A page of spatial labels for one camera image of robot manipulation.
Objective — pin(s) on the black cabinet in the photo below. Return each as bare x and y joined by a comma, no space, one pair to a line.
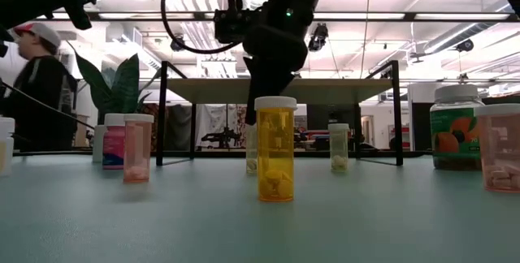
422,127

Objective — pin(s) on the person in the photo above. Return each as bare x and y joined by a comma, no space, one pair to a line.
40,92

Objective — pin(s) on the green table mat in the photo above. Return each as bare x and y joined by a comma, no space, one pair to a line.
162,222

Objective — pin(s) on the black ceiling spotlight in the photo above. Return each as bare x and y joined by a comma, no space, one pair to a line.
318,37
177,44
465,45

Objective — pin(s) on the red dotted hanging cloth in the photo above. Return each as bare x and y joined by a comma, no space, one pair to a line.
241,125

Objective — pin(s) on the green label gummy jar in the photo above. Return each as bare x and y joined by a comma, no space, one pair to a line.
455,133

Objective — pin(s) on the amber pill vial white cap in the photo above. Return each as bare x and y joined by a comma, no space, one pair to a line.
276,153

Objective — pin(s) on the pink label medicine bottle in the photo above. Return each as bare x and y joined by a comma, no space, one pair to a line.
113,145

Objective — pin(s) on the white hanging cloth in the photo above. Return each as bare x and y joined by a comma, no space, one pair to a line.
215,119

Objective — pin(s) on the black table frame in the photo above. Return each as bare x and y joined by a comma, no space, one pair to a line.
378,153

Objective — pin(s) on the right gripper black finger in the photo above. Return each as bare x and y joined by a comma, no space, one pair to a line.
278,82
252,88

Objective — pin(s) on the black overhead frame bar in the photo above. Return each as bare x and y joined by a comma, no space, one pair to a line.
122,15

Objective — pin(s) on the wooden shelf black metal legs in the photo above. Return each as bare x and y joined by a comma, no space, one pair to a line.
325,90

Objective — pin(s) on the white plastic medicine bottle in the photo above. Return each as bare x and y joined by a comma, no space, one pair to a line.
6,133

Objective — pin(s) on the green snake plant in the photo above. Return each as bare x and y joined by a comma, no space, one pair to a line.
122,88

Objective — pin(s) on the black background robot arm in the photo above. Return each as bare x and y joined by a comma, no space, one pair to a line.
221,137

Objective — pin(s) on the white plant pot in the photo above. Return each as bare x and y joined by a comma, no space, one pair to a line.
98,145

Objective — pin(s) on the pale green pill vial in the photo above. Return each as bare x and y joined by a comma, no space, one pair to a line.
338,149

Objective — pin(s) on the pink pill vial white cap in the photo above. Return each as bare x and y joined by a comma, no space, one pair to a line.
137,153
499,153

